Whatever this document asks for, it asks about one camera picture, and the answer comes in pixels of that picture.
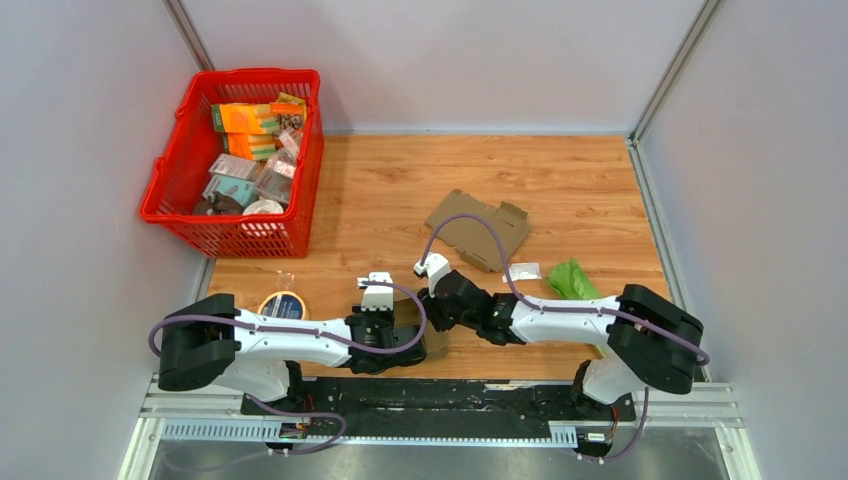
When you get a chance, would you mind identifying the small white plastic packet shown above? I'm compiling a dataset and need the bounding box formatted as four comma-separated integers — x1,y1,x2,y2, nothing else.
502,262,542,283

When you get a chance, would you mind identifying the red plastic shopping basket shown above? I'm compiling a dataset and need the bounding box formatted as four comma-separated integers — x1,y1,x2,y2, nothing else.
139,68,325,258

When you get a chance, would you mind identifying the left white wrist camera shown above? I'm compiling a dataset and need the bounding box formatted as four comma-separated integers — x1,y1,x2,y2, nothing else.
357,272,394,311

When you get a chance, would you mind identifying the orange green box upper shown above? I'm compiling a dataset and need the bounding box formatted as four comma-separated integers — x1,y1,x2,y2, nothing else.
211,103,281,135

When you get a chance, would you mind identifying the orange green box lower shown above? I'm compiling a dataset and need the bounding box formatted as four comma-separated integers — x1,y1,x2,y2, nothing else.
222,133,278,161

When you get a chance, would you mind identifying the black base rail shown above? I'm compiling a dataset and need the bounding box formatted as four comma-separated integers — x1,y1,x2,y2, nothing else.
158,376,637,458

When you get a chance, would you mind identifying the green napa cabbage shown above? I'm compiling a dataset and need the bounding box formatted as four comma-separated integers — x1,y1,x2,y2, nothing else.
546,258,614,359

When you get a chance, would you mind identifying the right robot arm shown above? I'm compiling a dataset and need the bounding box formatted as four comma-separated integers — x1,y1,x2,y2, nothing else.
418,270,707,419

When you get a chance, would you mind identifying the teal box in basket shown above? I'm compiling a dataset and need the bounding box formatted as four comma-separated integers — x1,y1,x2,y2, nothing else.
202,174,258,207

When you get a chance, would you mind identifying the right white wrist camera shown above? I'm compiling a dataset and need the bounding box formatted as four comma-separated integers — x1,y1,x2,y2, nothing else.
413,253,451,297

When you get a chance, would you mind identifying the cardboard box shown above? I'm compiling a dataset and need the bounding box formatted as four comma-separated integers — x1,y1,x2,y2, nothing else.
425,189,531,272
393,296,448,364

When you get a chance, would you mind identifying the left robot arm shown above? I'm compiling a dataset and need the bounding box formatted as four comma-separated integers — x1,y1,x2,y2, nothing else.
149,294,427,415

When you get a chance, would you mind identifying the grey packet in basket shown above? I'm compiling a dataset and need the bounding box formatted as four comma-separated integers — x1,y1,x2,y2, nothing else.
208,153,262,181

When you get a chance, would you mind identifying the white tape roll in basket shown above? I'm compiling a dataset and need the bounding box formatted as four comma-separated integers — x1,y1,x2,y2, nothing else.
242,199,286,216

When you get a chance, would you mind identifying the orange green box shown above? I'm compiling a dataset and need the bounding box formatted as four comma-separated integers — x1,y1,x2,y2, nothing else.
211,103,281,135
222,133,278,161

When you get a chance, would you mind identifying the clear packet in basket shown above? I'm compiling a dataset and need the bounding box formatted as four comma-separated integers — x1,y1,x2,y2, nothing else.
254,149,297,205

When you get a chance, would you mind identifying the colourful snack packet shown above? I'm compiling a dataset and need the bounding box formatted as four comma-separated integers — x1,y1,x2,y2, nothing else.
269,92,308,131

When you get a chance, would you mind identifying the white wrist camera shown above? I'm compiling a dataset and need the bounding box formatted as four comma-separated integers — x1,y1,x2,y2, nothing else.
357,272,394,311
413,253,451,297

